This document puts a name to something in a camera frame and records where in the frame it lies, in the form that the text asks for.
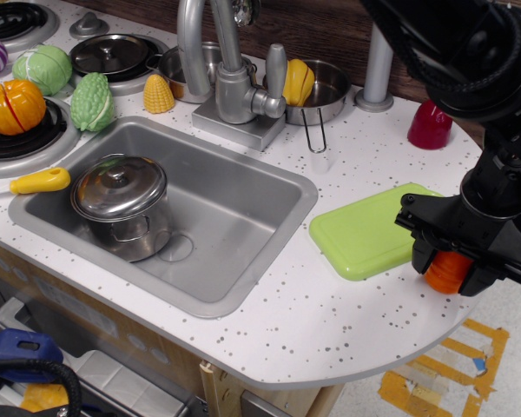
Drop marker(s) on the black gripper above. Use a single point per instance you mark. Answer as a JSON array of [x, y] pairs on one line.
[[482, 223]]

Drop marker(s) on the orange toy carrot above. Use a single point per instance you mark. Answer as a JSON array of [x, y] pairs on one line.
[[447, 272]]

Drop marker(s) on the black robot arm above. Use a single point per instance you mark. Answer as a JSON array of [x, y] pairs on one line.
[[468, 56]]

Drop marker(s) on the green cutting board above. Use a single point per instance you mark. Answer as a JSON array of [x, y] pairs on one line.
[[361, 239]]

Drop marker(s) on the red toy pepper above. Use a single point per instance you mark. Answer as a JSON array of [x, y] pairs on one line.
[[430, 128]]

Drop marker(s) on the grey support pole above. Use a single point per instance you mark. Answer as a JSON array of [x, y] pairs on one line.
[[375, 96]]

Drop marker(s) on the yellow toy pepper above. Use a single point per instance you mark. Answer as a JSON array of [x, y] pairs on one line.
[[299, 83]]

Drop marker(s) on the silver sink basin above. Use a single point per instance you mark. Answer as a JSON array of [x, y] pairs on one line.
[[232, 216]]

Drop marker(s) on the silver toy faucet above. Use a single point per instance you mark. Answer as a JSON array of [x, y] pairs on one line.
[[239, 111]]

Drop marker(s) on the steel pot with lid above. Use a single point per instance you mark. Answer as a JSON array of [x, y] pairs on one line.
[[124, 200]]

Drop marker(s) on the yellow toy corn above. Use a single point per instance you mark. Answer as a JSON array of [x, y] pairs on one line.
[[157, 96]]

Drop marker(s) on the small steel pot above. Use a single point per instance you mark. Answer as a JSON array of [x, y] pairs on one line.
[[181, 75]]

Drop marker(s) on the green toy bitter gourd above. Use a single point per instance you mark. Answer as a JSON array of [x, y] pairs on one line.
[[92, 104]]

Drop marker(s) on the steel lid on burner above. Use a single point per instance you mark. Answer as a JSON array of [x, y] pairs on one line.
[[109, 54]]

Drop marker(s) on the black coil burner front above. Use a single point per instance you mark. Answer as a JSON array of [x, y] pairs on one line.
[[38, 148]]

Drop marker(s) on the black coil burner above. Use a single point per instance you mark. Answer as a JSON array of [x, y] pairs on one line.
[[38, 148], [23, 25]]

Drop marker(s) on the grey stove knob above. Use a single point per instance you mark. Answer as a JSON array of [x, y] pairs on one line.
[[89, 25]]

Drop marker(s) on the green toy cabbage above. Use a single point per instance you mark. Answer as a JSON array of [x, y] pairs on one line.
[[47, 66]]

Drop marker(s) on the blue clamp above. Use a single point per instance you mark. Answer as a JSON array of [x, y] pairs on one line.
[[23, 346]]

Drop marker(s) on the orange toy pumpkin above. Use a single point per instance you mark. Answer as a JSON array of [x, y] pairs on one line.
[[22, 107]]

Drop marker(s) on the black coil burner back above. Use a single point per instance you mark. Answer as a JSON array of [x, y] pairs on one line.
[[23, 25]]

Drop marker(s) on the steel pan with handle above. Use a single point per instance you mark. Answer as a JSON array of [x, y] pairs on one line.
[[327, 100]]

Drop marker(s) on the yellow handled utensil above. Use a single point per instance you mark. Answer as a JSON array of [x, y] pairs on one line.
[[48, 180]]

